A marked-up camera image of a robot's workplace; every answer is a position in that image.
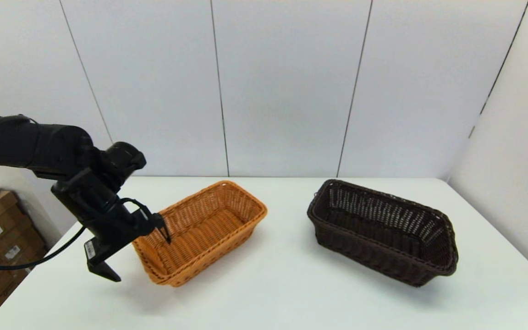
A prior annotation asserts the orange wicker basket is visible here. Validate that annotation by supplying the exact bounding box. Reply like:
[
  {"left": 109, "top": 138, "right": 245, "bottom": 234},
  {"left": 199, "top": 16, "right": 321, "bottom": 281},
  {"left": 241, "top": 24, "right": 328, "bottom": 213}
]
[{"left": 131, "top": 181, "right": 268, "bottom": 287}]

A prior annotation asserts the dark brown wicker basket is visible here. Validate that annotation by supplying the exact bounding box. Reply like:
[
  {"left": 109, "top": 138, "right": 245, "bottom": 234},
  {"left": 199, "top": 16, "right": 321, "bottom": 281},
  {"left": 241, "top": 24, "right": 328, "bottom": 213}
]
[{"left": 307, "top": 179, "right": 459, "bottom": 287}]

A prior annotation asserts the thin black left camera cable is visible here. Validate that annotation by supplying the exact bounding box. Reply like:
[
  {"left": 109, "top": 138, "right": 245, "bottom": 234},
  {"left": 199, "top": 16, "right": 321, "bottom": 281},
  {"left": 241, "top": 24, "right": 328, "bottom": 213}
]
[{"left": 117, "top": 198, "right": 154, "bottom": 223}]

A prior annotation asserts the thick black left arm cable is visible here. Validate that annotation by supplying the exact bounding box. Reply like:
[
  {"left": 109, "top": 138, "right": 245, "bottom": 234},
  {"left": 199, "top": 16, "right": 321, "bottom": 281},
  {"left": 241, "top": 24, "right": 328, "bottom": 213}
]
[{"left": 0, "top": 225, "right": 87, "bottom": 271}]

